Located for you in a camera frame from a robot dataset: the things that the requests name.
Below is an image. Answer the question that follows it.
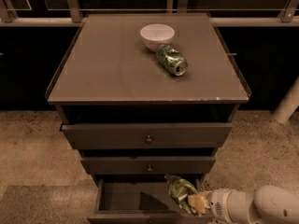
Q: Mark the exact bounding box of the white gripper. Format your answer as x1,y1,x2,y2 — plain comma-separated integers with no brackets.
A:
188,189,233,220

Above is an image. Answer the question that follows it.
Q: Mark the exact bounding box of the green jalapeno chip bag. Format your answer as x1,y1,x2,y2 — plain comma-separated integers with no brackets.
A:
164,174,198,215

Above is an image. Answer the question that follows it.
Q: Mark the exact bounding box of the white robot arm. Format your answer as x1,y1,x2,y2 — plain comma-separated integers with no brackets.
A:
188,185,299,224

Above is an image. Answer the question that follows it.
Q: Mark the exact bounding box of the bottom drawer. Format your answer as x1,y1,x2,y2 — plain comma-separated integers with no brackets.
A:
87,179,211,224

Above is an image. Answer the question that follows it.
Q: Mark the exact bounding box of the drawer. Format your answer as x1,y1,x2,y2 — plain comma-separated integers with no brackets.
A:
62,122,232,149
81,156,216,175
87,179,211,224

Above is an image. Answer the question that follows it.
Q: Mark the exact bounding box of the top drawer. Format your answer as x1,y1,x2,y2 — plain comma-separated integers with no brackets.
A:
62,122,232,149

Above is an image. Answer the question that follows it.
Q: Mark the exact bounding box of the middle drawer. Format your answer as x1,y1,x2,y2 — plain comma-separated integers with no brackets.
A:
81,156,216,175

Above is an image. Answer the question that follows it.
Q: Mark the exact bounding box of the grey drawer cabinet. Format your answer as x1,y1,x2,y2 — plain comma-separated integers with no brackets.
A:
44,12,252,224

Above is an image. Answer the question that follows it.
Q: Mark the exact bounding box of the green soda can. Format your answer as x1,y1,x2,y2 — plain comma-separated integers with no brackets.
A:
156,44,188,77

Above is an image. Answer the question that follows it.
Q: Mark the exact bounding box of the white bowl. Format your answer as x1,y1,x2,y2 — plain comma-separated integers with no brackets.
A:
140,24,175,52

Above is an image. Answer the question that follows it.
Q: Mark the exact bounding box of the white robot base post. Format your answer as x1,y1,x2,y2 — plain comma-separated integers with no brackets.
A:
273,77,299,123

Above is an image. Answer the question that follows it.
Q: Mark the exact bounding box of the metal window railing frame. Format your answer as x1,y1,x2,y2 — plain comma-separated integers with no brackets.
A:
0,0,299,27

